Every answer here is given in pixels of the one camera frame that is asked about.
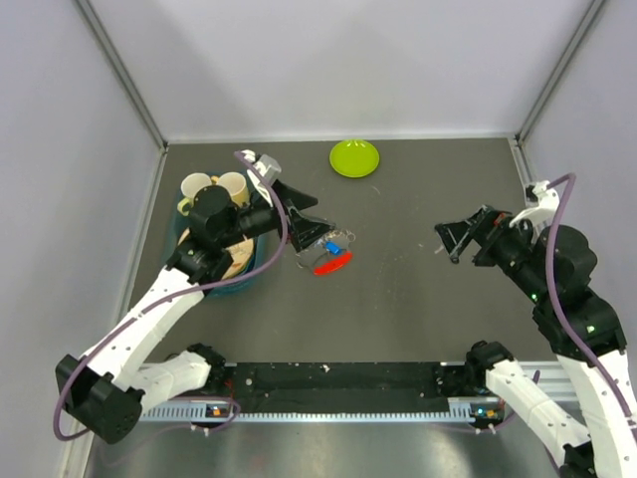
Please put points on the blue key tag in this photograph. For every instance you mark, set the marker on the blue key tag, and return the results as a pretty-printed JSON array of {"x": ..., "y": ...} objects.
[{"x": 332, "y": 248}]

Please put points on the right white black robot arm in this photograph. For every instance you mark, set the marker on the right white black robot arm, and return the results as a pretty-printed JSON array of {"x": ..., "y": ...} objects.
[{"x": 552, "y": 265}]

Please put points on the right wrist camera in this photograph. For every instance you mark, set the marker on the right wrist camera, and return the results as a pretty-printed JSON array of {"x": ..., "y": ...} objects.
[{"x": 542, "y": 204}]

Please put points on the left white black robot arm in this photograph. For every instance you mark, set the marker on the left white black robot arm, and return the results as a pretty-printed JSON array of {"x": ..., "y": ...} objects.
[{"x": 111, "y": 385}]

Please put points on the red-handled metal key holder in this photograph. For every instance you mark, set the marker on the red-handled metal key holder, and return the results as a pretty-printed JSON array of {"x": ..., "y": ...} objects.
[{"x": 319, "y": 262}]

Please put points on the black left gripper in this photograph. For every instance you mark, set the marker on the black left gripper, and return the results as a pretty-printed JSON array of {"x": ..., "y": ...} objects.
[{"x": 303, "y": 230}]

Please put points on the aluminium frame rail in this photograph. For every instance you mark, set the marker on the aluminium frame rail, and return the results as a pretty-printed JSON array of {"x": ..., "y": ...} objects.
[{"x": 186, "y": 375}]

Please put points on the mustard yellow mug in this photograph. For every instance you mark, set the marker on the mustard yellow mug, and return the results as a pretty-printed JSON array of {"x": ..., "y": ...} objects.
[{"x": 236, "y": 185}]

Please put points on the lime green plate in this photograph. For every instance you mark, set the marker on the lime green plate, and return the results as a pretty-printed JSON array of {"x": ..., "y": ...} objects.
[{"x": 354, "y": 158}]

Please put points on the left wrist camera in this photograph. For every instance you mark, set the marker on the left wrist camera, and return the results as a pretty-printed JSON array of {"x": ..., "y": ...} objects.
[{"x": 267, "y": 172}]

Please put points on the pale green mug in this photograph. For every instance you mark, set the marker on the pale green mug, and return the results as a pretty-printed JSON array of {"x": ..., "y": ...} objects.
[{"x": 189, "y": 188}]

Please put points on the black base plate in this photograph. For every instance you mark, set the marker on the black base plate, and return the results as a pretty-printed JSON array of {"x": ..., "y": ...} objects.
[{"x": 426, "y": 378}]

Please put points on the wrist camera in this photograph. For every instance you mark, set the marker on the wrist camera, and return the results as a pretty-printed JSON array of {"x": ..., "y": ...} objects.
[
  {"x": 542, "y": 204},
  {"x": 267, "y": 172}
]

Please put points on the grey slotted cable duct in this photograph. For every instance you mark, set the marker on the grey slotted cable duct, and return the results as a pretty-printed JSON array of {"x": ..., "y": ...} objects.
[{"x": 216, "y": 412}]

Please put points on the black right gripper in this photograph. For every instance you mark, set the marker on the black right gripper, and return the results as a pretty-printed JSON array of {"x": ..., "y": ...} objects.
[{"x": 486, "y": 225}]

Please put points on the teal plastic basin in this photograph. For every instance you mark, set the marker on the teal plastic basin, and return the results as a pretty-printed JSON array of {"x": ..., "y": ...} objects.
[{"x": 178, "y": 223}]

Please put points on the patterned wooden plate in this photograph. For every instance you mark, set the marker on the patterned wooden plate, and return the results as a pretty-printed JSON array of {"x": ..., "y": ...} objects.
[{"x": 205, "y": 263}]

